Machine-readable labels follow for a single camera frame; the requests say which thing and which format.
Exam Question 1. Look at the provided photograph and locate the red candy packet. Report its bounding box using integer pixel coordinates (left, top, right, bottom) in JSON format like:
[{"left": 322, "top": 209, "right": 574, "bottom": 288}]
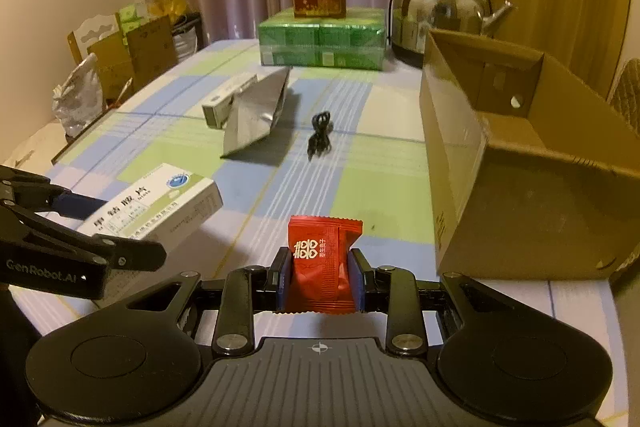
[{"left": 277, "top": 215, "right": 364, "bottom": 315}]

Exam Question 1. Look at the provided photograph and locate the white bucket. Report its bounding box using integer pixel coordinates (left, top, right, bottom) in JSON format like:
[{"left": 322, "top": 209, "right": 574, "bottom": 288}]
[{"left": 172, "top": 27, "right": 203, "bottom": 62}]

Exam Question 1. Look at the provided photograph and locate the crumpled printed plastic bag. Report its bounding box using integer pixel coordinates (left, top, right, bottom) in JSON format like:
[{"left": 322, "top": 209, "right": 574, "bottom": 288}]
[{"left": 52, "top": 53, "right": 107, "bottom": 138}]

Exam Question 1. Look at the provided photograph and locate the silver foil pouch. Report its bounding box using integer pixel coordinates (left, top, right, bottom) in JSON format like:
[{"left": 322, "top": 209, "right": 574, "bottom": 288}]
[{"left": 221, "top": 66, "right": 292, "bottom": 158}]

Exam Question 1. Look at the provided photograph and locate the yellow plastic bag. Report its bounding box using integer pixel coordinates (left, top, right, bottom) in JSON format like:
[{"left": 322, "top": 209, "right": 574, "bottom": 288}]
[{"left": 147, "top": 0, "right": 188, "bottom": 20}]

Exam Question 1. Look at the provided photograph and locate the stainless steel kettle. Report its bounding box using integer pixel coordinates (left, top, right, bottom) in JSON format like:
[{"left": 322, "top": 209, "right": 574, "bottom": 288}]
[{"left": 387, "top": 0, "right": 517, "bottom": 68}]

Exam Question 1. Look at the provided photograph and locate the white carved chair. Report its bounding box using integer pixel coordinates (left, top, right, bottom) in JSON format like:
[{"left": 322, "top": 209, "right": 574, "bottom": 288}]
[{"left": 67, "top": 13, "right": 123, "bottom": 65}]

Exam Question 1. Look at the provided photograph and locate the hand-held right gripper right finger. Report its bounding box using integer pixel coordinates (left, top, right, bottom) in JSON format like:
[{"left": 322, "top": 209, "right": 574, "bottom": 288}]
[{"left": 350, "top": 249, "right": 506, "bottom": 358}]

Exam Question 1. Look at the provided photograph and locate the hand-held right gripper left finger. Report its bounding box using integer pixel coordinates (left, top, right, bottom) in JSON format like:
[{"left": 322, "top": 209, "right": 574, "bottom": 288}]
[{"left": 125, "top": 249, "right": 291, "bottom": 358}]

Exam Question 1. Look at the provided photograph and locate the stack of green packets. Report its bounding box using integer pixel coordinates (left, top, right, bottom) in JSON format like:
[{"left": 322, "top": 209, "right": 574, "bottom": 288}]
[{"left": 116, "top": 2, "right": 151, "bottom": 32}]

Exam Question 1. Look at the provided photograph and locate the cardboard box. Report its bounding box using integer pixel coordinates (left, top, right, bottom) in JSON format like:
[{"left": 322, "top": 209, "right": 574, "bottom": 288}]
[{"left": 419, "top": 28, "right": 640, "bottom": 280}]

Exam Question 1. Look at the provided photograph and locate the narrow white medicine box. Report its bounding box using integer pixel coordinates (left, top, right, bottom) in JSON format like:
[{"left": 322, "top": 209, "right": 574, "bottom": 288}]
[{"left": 201, "top": 74, "right": 258, "bottom": 129}]

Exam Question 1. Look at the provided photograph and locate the wide white medicine box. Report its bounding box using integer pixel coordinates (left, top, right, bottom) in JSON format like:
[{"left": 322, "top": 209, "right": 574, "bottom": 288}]
[{"left": 77, "top": 163, "right": 224, "bottom": 253}]

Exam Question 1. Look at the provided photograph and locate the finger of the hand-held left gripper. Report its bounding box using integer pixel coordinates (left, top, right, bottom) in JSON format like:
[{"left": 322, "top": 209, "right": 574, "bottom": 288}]
[
  {"left": 0, "top": 204, "right": 167, "bottom": 270},
  {"left": 0, "top": 165, "right": 103, "bottom": 222}
]

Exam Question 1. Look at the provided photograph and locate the black cable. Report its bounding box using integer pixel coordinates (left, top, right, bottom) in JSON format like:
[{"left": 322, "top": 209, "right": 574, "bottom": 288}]
[{"left": 306, "top": 111, "right": 335, "bottom": 160}]

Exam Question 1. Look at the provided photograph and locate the plaid tablecloth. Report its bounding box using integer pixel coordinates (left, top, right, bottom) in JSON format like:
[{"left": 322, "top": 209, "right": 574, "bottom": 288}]
[{"left": 10, "top": 38, "right": 621, "bottom": 338}]

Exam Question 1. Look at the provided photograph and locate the tall brown cardboard carton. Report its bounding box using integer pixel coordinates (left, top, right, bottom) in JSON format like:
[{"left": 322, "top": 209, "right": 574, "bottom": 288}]
[{"left": 92, "top": 14, "right": 178, "bottom": 105}]

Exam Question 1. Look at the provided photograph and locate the large green tissue pack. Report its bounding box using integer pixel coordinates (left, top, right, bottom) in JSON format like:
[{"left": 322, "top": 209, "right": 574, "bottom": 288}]
[{"left": 257, "top": 6, "right": 387, "bottom": 72}]

